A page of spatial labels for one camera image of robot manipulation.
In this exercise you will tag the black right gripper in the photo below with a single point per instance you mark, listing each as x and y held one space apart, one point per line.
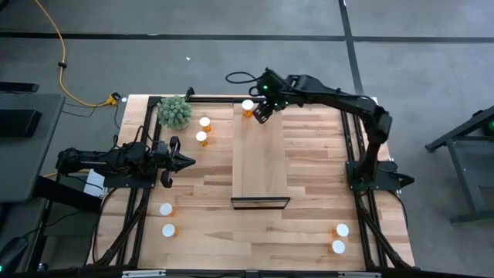
276 99

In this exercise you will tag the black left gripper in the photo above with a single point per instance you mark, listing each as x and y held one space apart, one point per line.
168 158

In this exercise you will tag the orange pill bottle white cap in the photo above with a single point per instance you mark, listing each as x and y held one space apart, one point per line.
168 230
342 230
247 104
166 209
338 247
201 136
204 122

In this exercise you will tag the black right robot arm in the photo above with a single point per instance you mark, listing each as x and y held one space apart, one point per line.
339 100

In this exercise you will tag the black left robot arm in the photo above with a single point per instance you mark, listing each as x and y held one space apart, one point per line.
116 160

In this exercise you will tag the green potted plant patterned pot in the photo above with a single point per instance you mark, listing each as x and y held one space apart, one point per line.
174 112

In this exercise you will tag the white paper sheet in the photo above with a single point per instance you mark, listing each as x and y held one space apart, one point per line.
94 183

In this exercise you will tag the black floor tape strip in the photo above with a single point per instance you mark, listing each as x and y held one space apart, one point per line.
352 58
193 37

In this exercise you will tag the black flat bar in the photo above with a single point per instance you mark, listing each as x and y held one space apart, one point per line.
65 193

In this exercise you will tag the grey desk top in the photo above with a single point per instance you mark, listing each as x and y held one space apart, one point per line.
27 162

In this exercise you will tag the black flat device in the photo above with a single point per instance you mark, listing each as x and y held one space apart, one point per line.
17 87

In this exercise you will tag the black aluminium table frame rails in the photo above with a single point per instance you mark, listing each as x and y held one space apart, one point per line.
216 100

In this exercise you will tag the black curved bracket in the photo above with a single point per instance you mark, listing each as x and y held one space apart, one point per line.
189 93

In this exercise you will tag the silver metal bracket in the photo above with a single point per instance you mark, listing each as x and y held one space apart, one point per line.
359 275
143 273

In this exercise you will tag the black metal table frame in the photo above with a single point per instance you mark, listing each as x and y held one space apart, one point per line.
459 131

